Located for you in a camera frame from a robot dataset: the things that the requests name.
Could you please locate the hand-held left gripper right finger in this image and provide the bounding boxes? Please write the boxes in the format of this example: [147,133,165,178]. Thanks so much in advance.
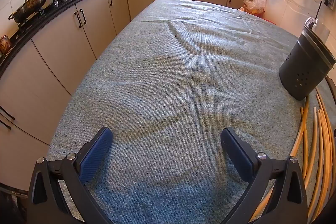
[220,127,308,224]

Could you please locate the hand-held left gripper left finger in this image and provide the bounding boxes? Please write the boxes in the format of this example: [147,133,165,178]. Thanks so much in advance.
[26,127,114,224]

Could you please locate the row of wooden chopsticks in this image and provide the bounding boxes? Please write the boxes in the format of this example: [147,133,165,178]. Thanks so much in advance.
[249,86,336,224]

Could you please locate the dark grey utensil holder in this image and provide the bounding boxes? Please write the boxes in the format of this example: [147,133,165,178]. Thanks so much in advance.
[279,25,336,101]

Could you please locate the grey-green table cloth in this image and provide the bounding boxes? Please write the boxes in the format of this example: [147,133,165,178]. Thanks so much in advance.
[47,0,336,224]

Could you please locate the beige base cabinets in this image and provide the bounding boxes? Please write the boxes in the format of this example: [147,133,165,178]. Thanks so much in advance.
[0,0,260,191]

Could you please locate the brown patterned packet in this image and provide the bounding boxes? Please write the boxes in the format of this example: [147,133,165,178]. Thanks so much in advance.
[0,34,13,54]

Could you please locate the clear glass pitcher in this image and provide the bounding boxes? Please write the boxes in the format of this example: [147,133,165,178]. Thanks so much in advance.
[304,16,329,45]

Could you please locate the plastic bag with orange contents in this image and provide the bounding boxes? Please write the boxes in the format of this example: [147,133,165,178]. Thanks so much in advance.
[238,0,266,17]

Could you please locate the gas stove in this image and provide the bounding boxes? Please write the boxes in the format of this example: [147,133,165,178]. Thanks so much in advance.
[15,0,80,31]

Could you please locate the steel pan with food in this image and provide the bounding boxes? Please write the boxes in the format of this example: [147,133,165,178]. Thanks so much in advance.
[8,0,47,24]

